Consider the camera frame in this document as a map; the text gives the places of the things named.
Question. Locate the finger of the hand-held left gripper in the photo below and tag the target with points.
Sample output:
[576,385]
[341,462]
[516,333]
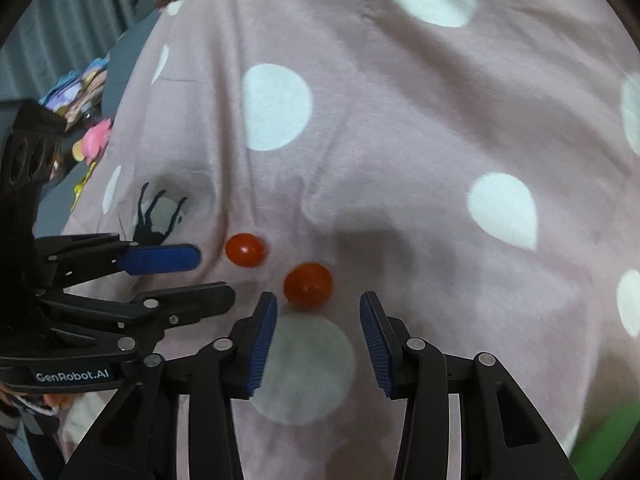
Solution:
[160,258]
[200,297]

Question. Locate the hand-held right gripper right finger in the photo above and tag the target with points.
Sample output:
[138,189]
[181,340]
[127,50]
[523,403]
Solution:
[375,345]

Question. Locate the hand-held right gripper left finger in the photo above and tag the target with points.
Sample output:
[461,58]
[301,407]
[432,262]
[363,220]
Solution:
[260,345]

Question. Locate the red cherry tomato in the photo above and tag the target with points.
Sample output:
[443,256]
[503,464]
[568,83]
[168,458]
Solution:
[308,286]
[245,250]

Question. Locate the person's left forearm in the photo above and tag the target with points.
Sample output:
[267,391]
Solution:
[70,425]

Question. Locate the yellow wrapper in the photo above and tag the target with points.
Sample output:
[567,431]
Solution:
[82,187]

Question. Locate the pink toy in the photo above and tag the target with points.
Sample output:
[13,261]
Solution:
[94,141]

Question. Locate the colourful printed cloth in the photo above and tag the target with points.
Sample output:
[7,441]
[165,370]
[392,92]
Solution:
[75,90]

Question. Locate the grey bed sheet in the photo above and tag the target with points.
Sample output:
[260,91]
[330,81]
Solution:
[120,75]

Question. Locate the pink polka dot blanket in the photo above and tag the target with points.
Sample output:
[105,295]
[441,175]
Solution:
[400,135]

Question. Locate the grey curtain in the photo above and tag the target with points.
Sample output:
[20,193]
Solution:
[65,20]

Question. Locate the green object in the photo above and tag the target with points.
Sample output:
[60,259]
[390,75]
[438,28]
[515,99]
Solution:
[605,445]

